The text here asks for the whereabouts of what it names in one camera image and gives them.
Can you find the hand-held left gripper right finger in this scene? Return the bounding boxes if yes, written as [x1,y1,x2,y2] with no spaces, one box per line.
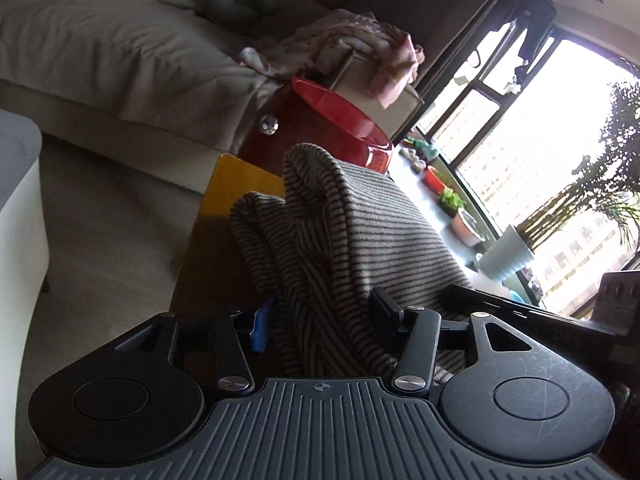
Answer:
[369,287,538,391]

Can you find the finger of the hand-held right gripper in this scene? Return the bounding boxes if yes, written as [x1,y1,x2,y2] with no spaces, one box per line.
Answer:
[440,284,601,328]

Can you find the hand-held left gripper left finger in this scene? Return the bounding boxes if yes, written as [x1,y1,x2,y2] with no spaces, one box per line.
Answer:
[114,296,277,397]

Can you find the grey striped sweater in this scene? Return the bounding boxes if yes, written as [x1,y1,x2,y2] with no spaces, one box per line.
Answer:
[229,143,476,386]

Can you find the pink clothes pile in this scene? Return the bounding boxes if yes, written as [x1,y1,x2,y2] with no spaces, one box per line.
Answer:
[237,9,426,110]

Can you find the palm plant in white pot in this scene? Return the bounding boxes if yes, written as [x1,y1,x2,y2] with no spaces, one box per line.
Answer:
[477,80,640,283]

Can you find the pink bowl with metal liner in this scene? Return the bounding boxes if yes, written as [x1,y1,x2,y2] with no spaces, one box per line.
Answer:
[451,208,486,247]

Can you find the green seedlings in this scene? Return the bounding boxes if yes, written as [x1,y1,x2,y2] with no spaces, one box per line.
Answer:
[439,186,466,218]

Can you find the red plastic bowl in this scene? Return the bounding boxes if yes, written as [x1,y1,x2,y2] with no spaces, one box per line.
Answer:
[425,166,447,195]

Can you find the green toy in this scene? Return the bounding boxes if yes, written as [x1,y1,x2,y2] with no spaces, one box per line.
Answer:
[405,136,441,163]

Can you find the red plastic basin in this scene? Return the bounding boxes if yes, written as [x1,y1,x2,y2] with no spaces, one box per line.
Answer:
[239,78,395,176]

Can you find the beige sofa armrest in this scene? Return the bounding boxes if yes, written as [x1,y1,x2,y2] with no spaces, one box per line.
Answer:
[327,50,426,143]

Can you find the white marble side table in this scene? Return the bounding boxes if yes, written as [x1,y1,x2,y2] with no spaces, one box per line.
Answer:
[0,110,51,461]

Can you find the dark brown curtain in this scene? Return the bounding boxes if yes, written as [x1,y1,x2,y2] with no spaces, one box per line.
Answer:
[350,0,531,126]

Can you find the grey covered sofa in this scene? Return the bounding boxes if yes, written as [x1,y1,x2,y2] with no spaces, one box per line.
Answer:
[0,0,361,196]

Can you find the black window frame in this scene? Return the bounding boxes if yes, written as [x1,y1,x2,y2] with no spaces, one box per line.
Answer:
[415,10,640,321]

